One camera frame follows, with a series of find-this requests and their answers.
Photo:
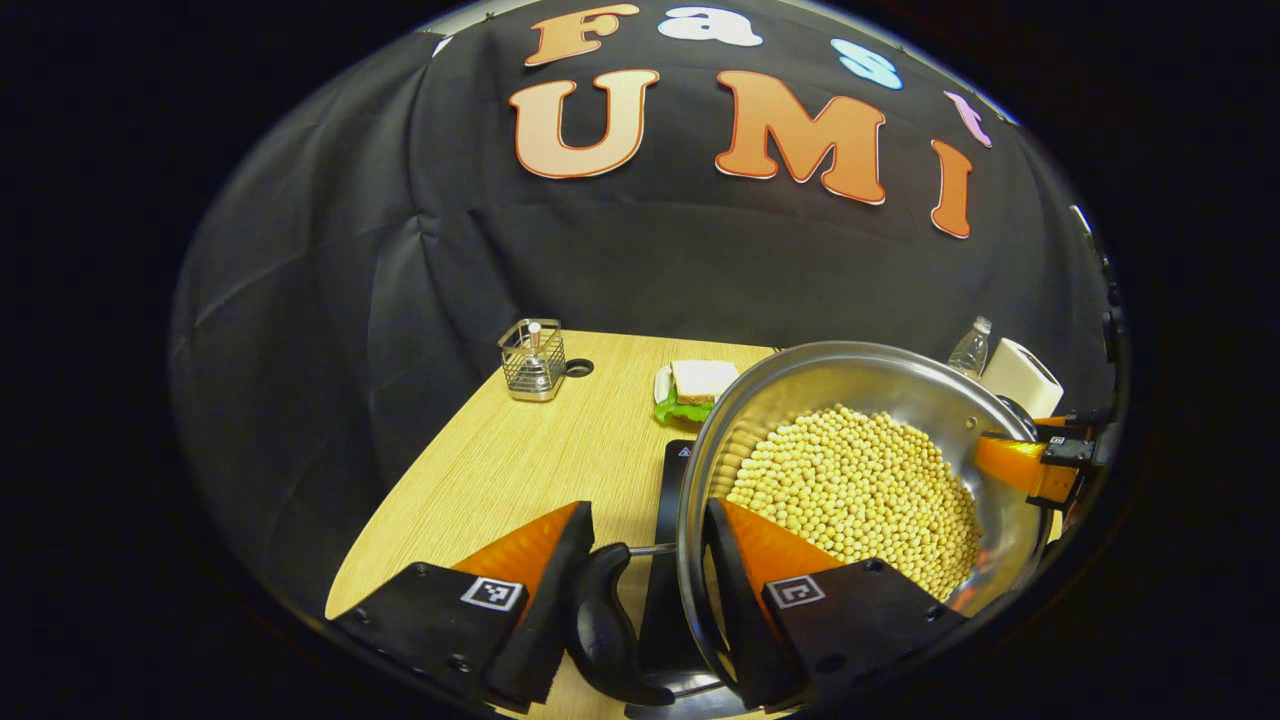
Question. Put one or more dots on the sandwich with lettuce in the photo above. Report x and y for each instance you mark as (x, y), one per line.
(700, 382)

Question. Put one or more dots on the clear plastic water bottle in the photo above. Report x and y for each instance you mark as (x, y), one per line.
(970, 350)

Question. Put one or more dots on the white toaster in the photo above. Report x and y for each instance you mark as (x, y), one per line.
(1025, 378)

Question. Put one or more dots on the black induction cooktop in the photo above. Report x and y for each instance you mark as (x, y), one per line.
(668, 560)

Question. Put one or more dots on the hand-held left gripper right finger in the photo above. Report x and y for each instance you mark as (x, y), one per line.
(740, 610)

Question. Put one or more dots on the pile of soybeans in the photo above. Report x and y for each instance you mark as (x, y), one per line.
(860, 490)

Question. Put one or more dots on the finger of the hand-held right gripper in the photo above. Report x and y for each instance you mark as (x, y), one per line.
(1015, 462)
(1060, 423)

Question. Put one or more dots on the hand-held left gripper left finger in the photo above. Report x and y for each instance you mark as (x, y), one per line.
(555, 590)

